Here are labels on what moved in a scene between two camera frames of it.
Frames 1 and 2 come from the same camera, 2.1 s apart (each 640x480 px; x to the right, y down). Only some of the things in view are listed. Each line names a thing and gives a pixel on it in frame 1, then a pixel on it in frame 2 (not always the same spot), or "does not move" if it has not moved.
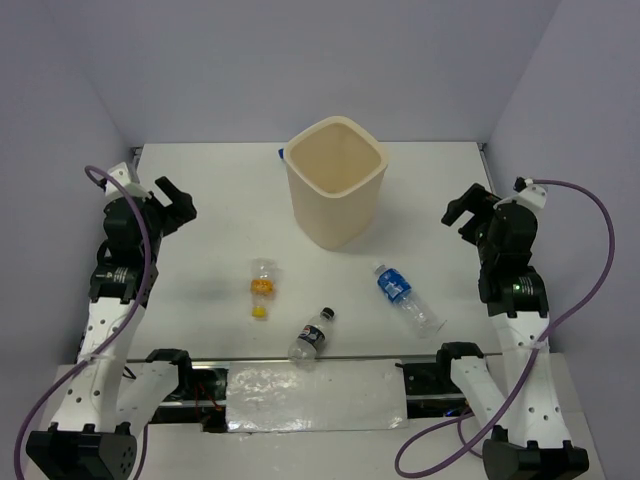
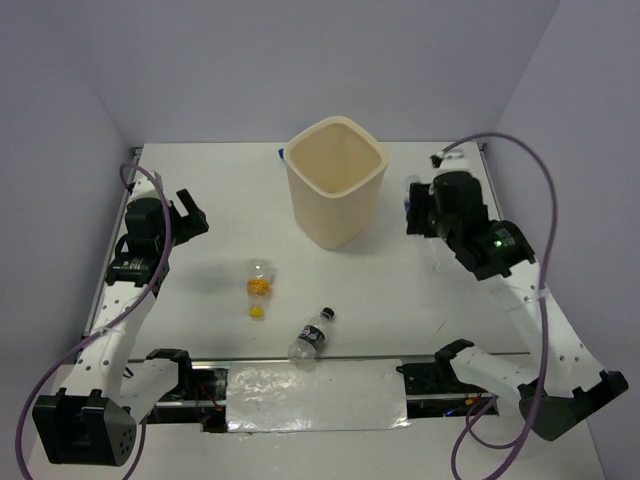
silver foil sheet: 330,395 does not move
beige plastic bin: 337,168 does not move
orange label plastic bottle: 262,287 does not move
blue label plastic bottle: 396,286 to 431,245
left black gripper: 180,211 to 192,224
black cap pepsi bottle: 305,347 does not move
